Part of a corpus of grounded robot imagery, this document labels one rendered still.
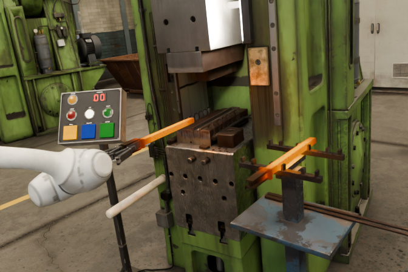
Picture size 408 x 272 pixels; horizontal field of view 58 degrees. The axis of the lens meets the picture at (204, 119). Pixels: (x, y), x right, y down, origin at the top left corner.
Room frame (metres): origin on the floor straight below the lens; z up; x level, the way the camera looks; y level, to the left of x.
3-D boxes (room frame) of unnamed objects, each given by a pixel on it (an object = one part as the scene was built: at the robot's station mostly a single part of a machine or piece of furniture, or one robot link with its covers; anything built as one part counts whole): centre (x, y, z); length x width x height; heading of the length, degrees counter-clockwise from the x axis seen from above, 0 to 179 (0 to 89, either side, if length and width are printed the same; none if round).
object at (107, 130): (1.80, 0.50, 1.01); 0.07 x 0.05 x 0.07; 82
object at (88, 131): (1.81, 0.60, 1.01); 0.07 x 0.05 x 0.07; 82
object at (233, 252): (1.85, -0.10, 0.23); 0.55 x 0.37 x 0.47; 147
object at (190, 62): (1.88, -0.05, 1.32); 0.42 x 0.20 x 0.10; 147
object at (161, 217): (2.00, 0.30, 0.36); 0.09 x 0.07 x 0.12; 57
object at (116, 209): (1.81, 0.40, 0.62); 0.44 x 0.05 x 0.05; 147
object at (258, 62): (1.64, -0.27, 1.27); 0.09 x 0.02 x 0.17; 57
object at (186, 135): (1.88, -0.05, 0.96); 0.42 x 0.20 x 0.09; 147
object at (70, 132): (1.83, 0.70, 1.01); 0.07 x 0.05 x 0.07; 82
